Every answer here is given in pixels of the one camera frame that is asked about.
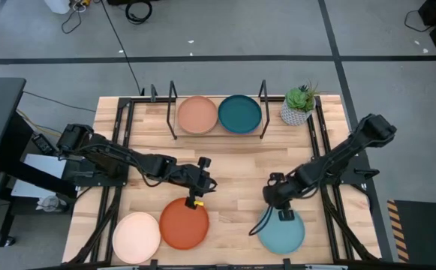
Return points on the black desk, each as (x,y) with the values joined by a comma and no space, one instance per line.
(0,120)

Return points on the white triangle-patterned plant pot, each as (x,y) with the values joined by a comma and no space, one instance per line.
(292,117)

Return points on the white board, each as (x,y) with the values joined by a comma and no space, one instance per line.
(41,165)

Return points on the dark teal plate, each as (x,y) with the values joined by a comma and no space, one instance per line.
(240,112)

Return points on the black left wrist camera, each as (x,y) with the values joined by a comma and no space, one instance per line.
(204,162)

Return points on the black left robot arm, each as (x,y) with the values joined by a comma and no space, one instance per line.
(101,150)

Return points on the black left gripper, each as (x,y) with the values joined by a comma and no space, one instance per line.
(197,182)

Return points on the slate blue plate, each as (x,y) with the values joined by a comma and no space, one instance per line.
(242,132)

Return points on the white container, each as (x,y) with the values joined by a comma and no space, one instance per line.
(57,5)

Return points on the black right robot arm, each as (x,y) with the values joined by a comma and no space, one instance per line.
(352,146)

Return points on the green succulent plant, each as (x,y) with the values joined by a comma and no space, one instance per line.
(298,98)

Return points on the black mat with hazard stripes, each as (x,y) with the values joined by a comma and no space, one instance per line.
(424,228)

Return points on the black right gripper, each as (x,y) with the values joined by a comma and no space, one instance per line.
(281,195)

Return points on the light blue plate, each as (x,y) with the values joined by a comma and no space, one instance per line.
(281,236)

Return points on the terracotta plate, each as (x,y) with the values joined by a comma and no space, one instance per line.
(197,114)

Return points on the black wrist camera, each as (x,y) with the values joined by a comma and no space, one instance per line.
(276,177)
(204,162)

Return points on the black metal table frame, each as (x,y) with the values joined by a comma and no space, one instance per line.
(124,123)

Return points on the clear plastic bag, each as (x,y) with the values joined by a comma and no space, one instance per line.
(50,203)

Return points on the pale pink plate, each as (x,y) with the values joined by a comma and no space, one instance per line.
(137,238)

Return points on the wooden shelf with black frame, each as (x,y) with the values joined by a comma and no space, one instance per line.
(178,131)

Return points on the dark orange plate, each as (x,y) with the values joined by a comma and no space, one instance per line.
(184,228)

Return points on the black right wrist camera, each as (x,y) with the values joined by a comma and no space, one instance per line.
(276,177)

